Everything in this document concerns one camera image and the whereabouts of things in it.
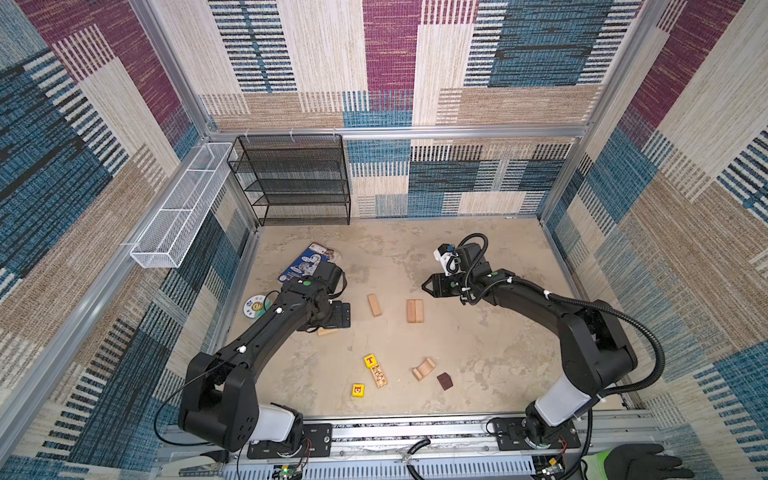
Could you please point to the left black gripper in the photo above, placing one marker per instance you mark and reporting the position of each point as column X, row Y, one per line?
column 341, row 317

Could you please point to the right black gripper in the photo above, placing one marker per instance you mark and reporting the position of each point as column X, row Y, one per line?
column 438, row 285

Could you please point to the light wood block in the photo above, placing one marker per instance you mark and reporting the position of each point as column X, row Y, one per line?
column 327, row 331

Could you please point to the plain wood block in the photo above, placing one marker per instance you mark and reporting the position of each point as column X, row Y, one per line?
column 375, row 305

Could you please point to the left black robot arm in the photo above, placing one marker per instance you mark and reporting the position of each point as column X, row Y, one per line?
column 218, row 400

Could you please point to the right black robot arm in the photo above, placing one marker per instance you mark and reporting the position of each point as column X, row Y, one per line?
column 594, row 350

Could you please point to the patterned wood block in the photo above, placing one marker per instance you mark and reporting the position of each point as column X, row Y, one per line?
column 379, row 376

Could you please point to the wood arch block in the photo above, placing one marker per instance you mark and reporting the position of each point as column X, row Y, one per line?
column 424, row 369

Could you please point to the dark red triangular block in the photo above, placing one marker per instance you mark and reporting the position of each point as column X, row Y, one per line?
column 445, row 381

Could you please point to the black and green gloved hand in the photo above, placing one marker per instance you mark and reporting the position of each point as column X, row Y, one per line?
column 634, row 461

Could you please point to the yellow cube with red letter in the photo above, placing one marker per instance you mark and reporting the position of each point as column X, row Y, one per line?
column 370, row 361

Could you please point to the blue paperback comic book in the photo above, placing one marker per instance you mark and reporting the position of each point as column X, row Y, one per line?
column 306, row 263

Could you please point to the small yellow letter cube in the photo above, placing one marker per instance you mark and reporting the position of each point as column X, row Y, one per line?
column 358, row 390

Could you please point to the round tin can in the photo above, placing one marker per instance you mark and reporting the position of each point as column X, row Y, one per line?
column 255, row 306

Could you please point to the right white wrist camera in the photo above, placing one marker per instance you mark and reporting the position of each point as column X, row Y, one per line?
column 446, row 255

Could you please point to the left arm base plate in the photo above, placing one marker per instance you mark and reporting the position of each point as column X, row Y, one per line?
column 315, row 439

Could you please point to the black wire mesh shelf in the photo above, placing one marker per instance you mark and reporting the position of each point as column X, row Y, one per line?
column 291, row 180

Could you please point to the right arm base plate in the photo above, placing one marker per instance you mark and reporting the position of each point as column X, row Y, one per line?
column 520, row 433

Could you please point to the white wire mesh basket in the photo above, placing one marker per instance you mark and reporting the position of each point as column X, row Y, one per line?
column 165, row 242

